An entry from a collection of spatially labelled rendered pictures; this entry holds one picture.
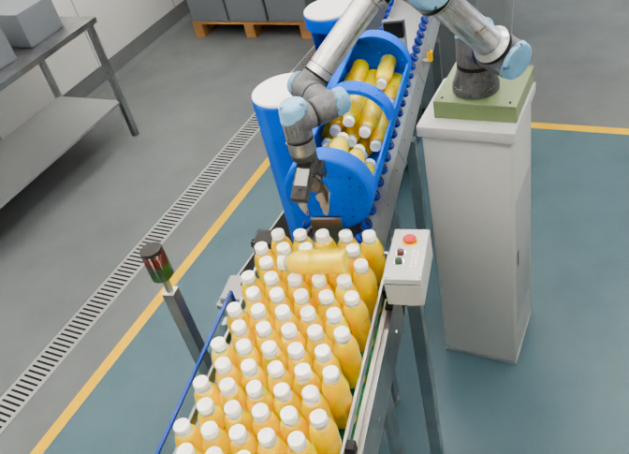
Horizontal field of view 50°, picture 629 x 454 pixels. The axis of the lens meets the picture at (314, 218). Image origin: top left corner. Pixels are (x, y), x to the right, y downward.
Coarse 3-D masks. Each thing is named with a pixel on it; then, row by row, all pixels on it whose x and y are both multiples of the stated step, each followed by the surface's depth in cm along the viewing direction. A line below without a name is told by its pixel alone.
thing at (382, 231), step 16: (400, 0) 358; (400, 16) 343; (416, 16) 339; (416, 32) 325; (432, 32) 334; (432, 48) 327; (416, 96) 289; (416, 112) 284; (400, 144) 260; (400, 160) 256; (400, 176) 252; (384, 208) 233; (384, 224) 230; (384, 240) 227
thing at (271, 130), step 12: (264, 108) 277; (264, 120) 281; (276, 120) 278; (264, 132) 287; (276, 132) 282; (276, 144) 287; (276, 156) 292; (288, 156) 289; (276, 168) 298; (288, 168) 293; (276, 180) 306; (288, 204) 309; (288, 216) 317
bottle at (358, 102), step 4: (352, 96) 238; (356, 96) 238; (360, 96) 239; (352, 100) 236; (356, 100) 237; (360, 100) 238; (364, 100) 240; (352, 104) 235; (356, 104) 235; (360, 104) 237; (364, 104) 240; (352, 108) 233; (356, 108) 234; (360, 108) 236; (348, 112) 233; (352, 112) 233; (356, 112) 233; (360, 112) 235; (344, 116) 233; (352, 116) 233; (356, 116) 233; (360, 116) 236; (356, 120) 234
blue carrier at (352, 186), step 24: (360, 48) 271; (384, 48) 268; (336, 72) 249; (408, 72) 264; (384, 96) 235; (384, 144) 224; (336, 168) 203; (360, 168) 205; (288, 192) 214; (312, 192) 212; (336, 192) 209; (360, 192) 207; (312, 216) 219; (360, 216) 213
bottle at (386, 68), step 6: (390, 54) 269; (384, 60) 265; (390, 60) 266; (396, 60) 269; (378, 66) 264; (384, 66) 261; (390, 66) 262; (378, 72) 260; (384, 72) 259; (390, 72) 260; (378, 78) 259; (384, 78) 258; (390, 78) 260
